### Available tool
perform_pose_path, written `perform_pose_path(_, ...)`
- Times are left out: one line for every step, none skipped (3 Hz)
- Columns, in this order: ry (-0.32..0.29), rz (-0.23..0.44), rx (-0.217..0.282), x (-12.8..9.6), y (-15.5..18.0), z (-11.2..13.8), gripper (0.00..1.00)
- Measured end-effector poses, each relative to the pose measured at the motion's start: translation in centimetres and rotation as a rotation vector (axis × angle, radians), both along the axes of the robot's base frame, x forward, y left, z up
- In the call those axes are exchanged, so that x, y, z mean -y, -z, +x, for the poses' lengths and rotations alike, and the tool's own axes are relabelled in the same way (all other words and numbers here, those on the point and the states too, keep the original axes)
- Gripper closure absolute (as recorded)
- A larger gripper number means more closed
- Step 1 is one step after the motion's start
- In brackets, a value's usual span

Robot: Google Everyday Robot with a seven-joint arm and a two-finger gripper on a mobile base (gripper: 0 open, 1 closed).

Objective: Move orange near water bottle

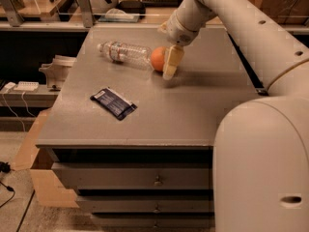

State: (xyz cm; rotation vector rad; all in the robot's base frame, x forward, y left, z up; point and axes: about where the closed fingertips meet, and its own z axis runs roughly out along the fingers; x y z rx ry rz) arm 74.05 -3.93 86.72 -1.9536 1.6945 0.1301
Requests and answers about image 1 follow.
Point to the grey drawer cabinet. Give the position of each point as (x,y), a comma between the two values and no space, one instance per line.
(154,168)

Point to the cardboard box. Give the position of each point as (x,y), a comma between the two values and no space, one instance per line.
(48,189)

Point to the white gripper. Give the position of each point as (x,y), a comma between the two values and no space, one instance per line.
(178,30)

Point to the white bracket part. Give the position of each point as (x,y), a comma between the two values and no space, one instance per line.
(57,71)

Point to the clear plastic water bottle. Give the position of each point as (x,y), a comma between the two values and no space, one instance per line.
(133,55)

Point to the orange fruit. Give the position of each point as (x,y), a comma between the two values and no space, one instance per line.
(158,58)

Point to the white power strip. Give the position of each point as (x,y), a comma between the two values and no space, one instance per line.
(25,86)

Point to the black pouch on desk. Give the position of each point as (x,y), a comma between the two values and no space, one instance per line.
(132,7)

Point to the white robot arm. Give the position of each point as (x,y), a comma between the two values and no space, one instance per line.
(261,148)

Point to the dark blue snack packet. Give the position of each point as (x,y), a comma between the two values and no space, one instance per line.
(114,103)

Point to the black keyboard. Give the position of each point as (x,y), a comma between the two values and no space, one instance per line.
(162,3)

